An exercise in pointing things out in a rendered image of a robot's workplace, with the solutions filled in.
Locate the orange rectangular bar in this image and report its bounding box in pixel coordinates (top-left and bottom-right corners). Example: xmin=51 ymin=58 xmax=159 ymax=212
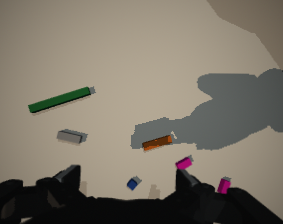
xmin=143 ymin=135 xmax=172 ymax=150

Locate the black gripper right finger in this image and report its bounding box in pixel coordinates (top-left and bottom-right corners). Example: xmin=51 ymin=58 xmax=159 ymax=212
xmin=149 ymin=169 xmax=283 ymax=224

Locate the small dark blue block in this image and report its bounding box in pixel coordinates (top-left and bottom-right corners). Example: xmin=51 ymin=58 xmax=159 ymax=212
xmin=127 ymin=179 xmax=138 ymax=191

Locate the magenta rod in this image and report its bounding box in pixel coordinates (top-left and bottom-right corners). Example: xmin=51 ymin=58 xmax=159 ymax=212
xmin=217 ymin=179 xmax=231 ymax=194
xmin=175 ymin=157 xmax=192 ymax=169

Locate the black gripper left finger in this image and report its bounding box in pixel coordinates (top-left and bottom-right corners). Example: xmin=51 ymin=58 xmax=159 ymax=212
xmin=0 ymin=165 xmax=97 ymax=224

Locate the grey rod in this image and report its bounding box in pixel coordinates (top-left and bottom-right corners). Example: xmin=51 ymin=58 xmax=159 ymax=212
xmin=56 ymin=131 xmax=82 ymax=144

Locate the dark green rod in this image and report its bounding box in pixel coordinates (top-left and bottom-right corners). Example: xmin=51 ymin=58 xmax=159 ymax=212
xmin=28 ymin=87 xmax=91 ymax=113

